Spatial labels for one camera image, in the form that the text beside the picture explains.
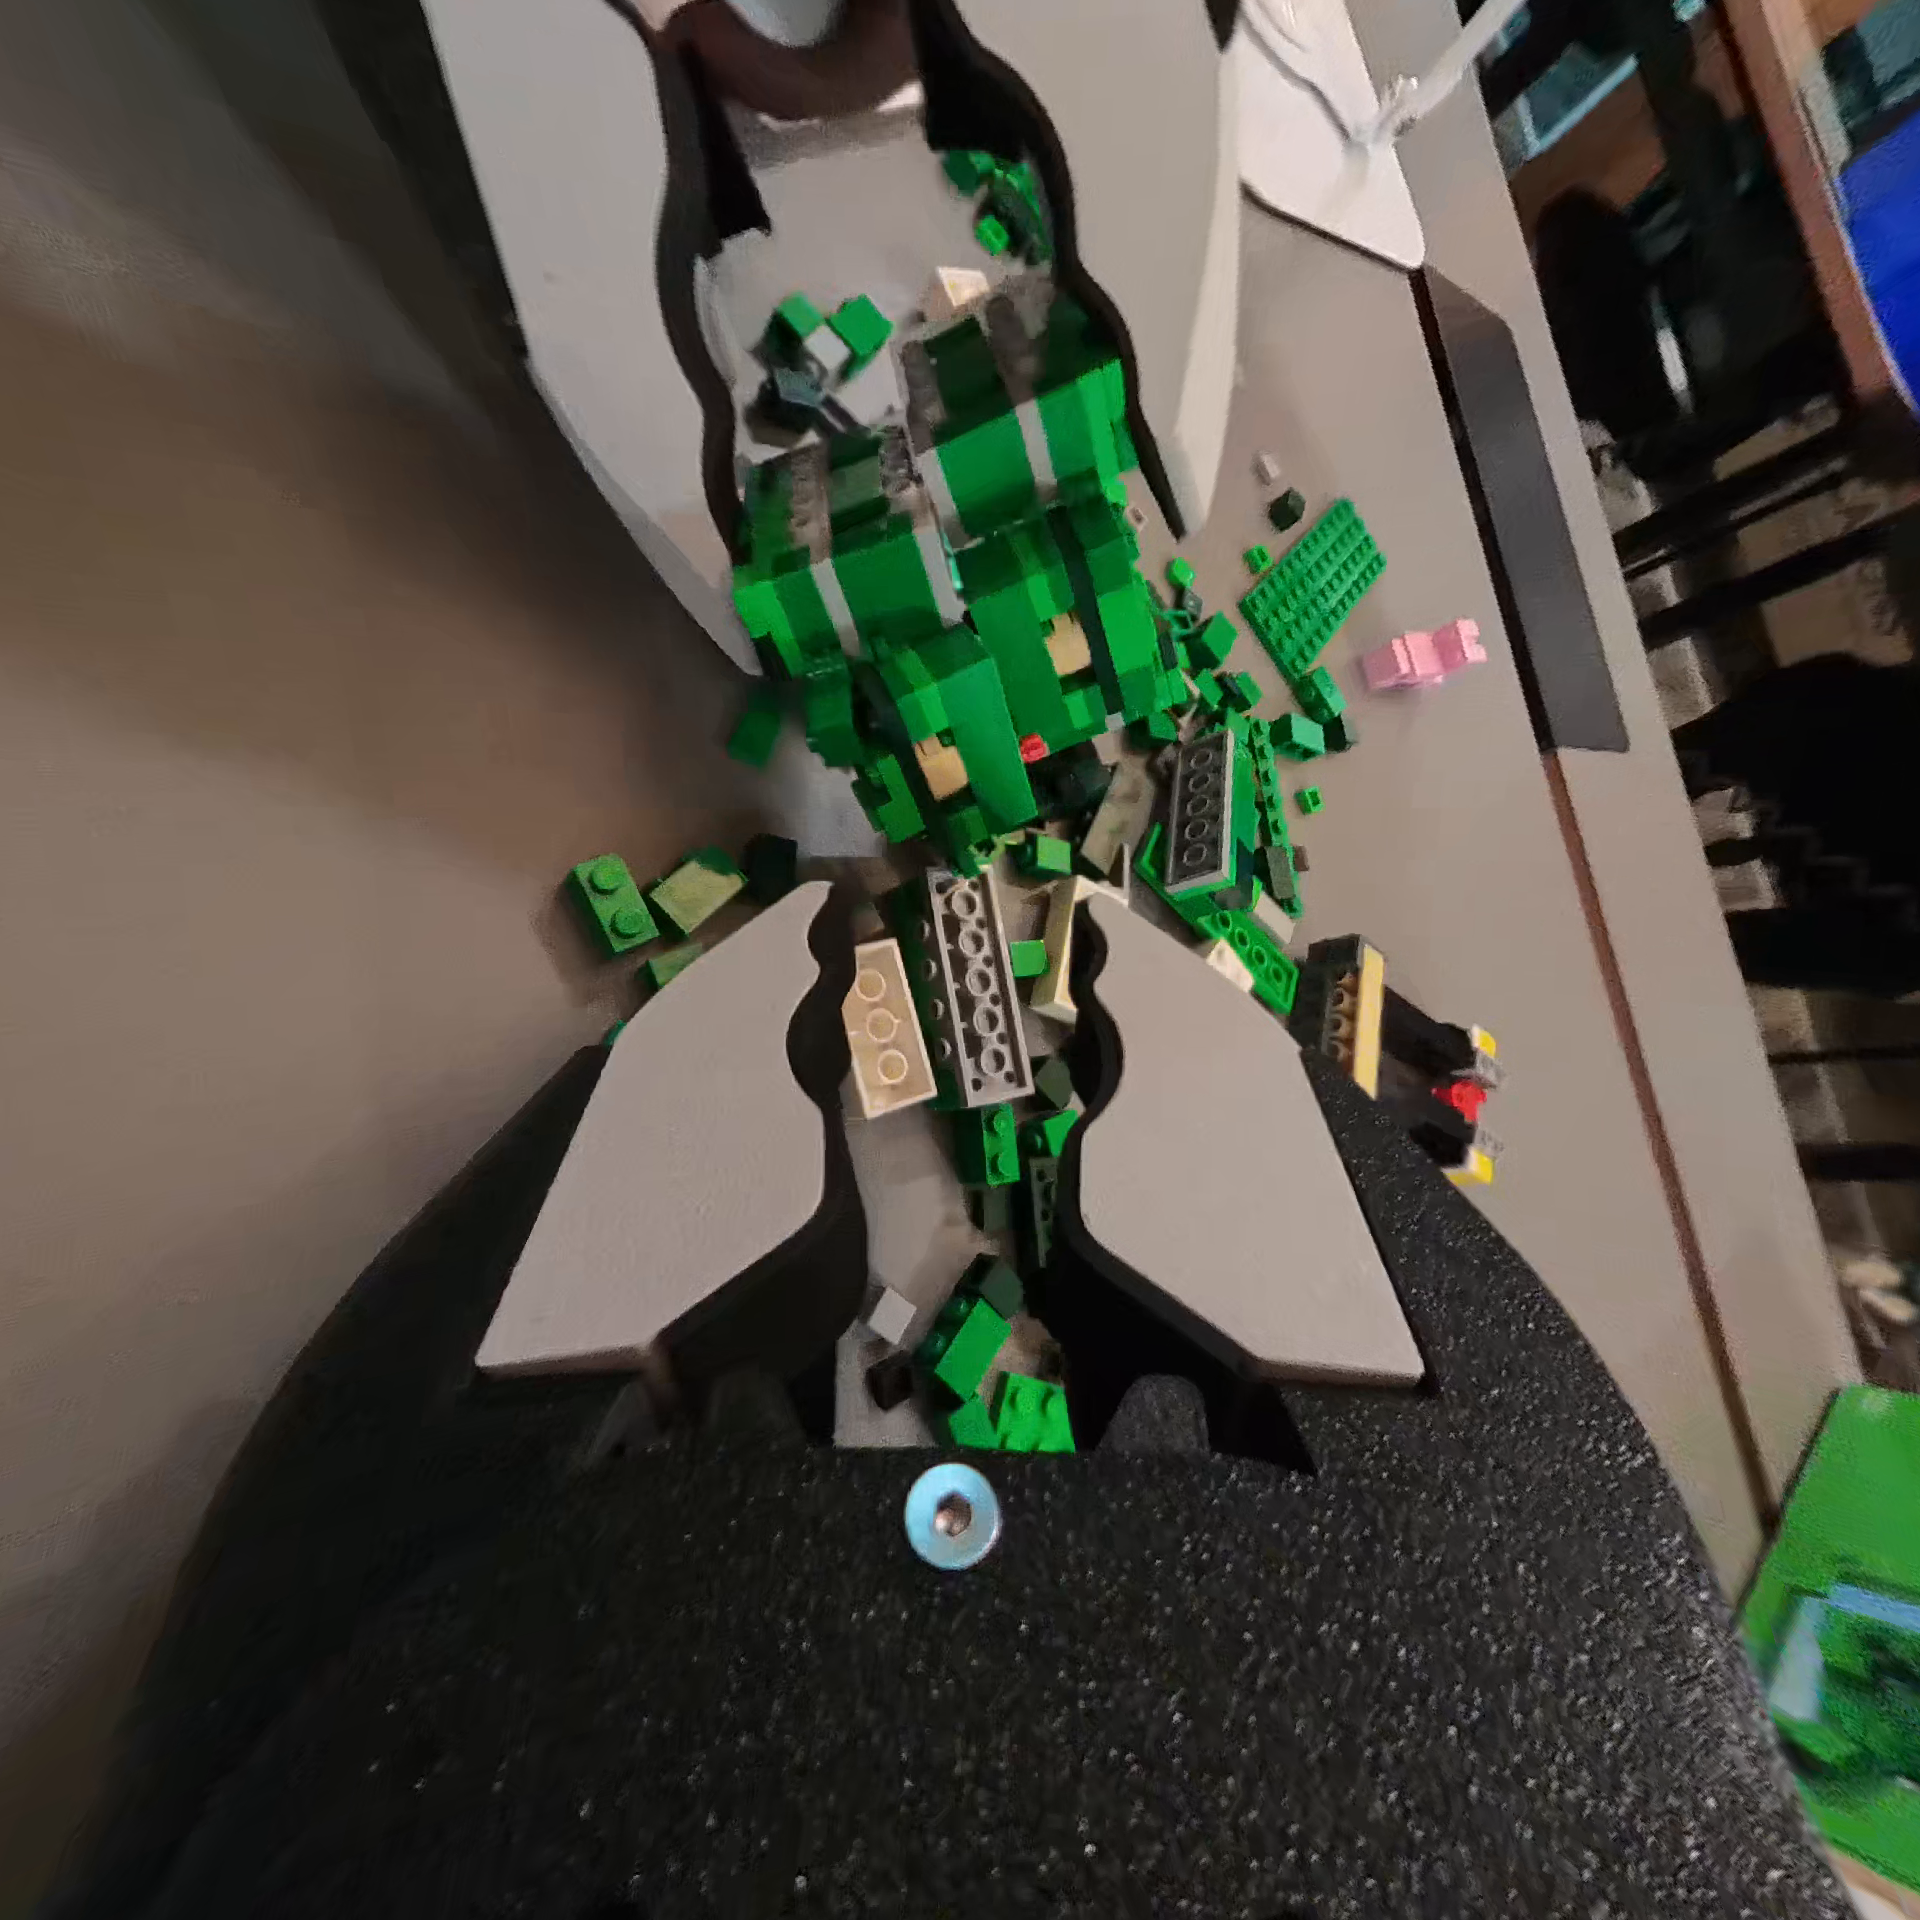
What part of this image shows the pink toy pig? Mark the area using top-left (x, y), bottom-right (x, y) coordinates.
top-left (1361, 615), bottom-right (1492, 695)

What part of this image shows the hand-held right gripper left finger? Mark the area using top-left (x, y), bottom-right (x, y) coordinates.
top-left (475, 877), bottom-right (877, 1434)

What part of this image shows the black desk flap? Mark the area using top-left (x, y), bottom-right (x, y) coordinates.
top-left (1417, 260), bottom-right (1633, 756)

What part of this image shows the white book stand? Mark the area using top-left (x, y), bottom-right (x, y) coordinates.
top-left (1235, 0), bottom-right (1506, 276)

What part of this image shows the pile of loose green bricks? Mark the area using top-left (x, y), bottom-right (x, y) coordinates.
top-left (563, 133), bottom-right (1361, 1458)

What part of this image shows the grey technic brick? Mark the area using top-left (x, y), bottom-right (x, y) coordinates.
top-left (1159, 725), bottom-right (1243, 890)
top-left (919, 864), bottom-right (1041, 1112)

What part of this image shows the blue storage bin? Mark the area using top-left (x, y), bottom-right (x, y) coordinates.
top-left (1836, 103), bottom-right (1920, 416)

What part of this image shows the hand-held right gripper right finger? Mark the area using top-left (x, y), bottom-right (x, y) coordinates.
top-left (1047, 893), bottom-right (1430, 1442)

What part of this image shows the cream brick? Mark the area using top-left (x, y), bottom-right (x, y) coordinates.
top-left (837, 933), bottom-right (929, 1122)

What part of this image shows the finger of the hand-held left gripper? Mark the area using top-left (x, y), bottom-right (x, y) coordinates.
top-left (907, 0), bottom-right (1248, 542)
top-left (421, 0), bottom-right (774, 680)

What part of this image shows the black and yellow brick build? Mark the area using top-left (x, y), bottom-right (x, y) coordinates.
top-left (1291, 929), bottom-right (1505, 1190)

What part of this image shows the green studded plate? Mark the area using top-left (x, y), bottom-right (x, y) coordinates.
top-left (1236, 497), bottom-right (1392, 680)

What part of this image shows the green striped brick model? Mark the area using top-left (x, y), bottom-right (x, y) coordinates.
top-left (727, 306), bottom-right (1190, 890)

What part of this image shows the green toy box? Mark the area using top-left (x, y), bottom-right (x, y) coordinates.
top-left (1736, 1381), bottom-right (1920, 1890)

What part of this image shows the grey desk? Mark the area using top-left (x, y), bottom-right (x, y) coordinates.
top-left (0, 0), bottom-right (1871, 1920)

